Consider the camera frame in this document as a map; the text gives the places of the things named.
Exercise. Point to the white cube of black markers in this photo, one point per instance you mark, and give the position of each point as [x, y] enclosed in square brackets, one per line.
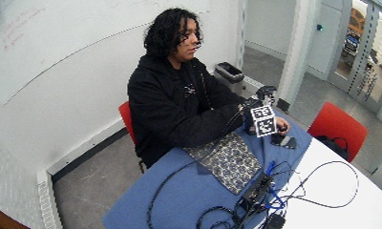
[263, 122]

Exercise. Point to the grey trash bin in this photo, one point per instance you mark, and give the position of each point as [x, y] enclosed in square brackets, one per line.
[228, 74]

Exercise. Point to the red chair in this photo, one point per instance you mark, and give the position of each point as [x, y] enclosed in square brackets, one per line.
[126, 117]
[336, 125]

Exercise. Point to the black bag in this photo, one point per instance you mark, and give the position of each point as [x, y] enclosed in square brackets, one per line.
[332, 145]

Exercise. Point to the patterned blue grey cloth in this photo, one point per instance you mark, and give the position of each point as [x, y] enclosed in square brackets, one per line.
[228, 160]

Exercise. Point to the black electronics box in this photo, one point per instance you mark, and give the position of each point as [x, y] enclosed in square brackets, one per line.
[256, 191]

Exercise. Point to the person in black hoodie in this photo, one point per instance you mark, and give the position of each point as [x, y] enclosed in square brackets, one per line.
[170, 108]

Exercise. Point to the black power adapter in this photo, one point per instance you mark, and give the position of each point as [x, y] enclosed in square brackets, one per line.
[275, 221]

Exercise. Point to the blue tablecloth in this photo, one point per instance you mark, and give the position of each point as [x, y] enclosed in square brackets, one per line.
[186, 194]

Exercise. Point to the white whiteboard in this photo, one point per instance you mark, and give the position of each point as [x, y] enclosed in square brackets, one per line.
[72, 38]

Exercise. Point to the brown wooden furniture edge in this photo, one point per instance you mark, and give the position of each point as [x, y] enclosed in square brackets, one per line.
[0, 220]

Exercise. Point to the blue green wall button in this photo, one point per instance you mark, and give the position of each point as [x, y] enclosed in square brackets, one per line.
[319, 27]

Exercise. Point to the glass door with grey frame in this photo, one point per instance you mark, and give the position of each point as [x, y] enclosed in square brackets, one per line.
[360, 57]

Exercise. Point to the white wall trunking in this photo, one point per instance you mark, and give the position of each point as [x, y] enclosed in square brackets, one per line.
[47, 197]

